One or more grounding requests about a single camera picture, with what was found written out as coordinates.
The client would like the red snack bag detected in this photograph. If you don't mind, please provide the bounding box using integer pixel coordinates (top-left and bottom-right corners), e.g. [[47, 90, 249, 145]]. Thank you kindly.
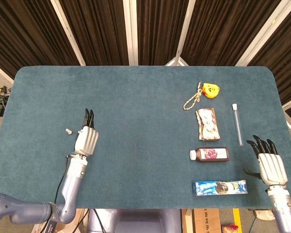
[[220, 224, 240, 233]]

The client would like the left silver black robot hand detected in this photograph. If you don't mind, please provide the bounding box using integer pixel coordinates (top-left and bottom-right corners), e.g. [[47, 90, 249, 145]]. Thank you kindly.
[[74, 108, 99, 157]]

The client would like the clear tube with white cap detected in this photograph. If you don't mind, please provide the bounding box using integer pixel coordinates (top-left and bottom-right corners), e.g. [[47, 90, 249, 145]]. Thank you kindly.
[[231, 103, 243, 147]]

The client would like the white frame post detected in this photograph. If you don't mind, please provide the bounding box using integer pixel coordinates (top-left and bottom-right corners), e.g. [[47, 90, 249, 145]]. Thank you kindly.
[[50, 0, 86, 67], [235, 0, 290, 67], [164, 0, 197, 67], [122, 0, 139, 66]]

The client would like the brown cardboard box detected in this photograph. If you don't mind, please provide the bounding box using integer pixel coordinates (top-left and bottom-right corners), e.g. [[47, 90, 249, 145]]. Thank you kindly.
[[181, 208, 221, 233]]

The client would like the white braided rope loop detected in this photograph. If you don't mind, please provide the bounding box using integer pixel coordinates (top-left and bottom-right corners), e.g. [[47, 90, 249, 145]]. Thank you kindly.
[[183, 81, 203, 111]]

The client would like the yellow strip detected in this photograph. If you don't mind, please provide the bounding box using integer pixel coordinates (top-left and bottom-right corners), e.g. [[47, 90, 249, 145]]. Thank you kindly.
[[232, 208, 242, 233]]

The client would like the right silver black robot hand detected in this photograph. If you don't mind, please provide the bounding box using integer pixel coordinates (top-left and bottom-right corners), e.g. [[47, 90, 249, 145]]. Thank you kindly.
[[242, 134, 289, 187]]

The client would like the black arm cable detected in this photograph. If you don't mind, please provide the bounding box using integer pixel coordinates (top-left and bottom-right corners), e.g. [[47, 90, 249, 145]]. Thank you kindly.
[[53, 155, 72, 203]]

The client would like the blue felt table cover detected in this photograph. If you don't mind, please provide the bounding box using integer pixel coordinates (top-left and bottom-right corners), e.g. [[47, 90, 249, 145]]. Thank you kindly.
[[0, 66, 291, 210]]

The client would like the blue cookie package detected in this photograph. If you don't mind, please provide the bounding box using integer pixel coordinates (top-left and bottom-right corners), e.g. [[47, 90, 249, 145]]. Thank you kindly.
[[192, 180, 248, 196]]

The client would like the silver red foil snack packet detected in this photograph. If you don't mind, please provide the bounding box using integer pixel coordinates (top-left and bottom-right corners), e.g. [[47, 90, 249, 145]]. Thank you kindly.
[[195, 108, 221, 141]]

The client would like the dark brown curtain panel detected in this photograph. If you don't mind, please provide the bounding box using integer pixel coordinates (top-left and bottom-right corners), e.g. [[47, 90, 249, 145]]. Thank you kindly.
[[247, 0, 291, 105], [0, 0, 80, 80], [59, 0, 129, 67], [136, 0, 190, 66], [181, 0, 282, 67]]

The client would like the lavender robot torso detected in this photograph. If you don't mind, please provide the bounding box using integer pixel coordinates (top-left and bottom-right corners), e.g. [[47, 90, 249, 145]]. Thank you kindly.
[[87, 208, 182, 233]]

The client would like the dark juice bottle white cap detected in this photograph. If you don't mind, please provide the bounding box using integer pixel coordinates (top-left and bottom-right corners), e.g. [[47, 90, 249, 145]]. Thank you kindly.
[[189, 146, 230, 163]]

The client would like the black cable bundle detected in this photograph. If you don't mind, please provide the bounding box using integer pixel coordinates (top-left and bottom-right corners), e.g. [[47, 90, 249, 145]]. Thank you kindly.
[[0, 86, 12, 98]]

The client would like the white shoe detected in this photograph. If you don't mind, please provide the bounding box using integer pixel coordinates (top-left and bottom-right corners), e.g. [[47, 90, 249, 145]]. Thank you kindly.
[[253, 209, 277, 220]]

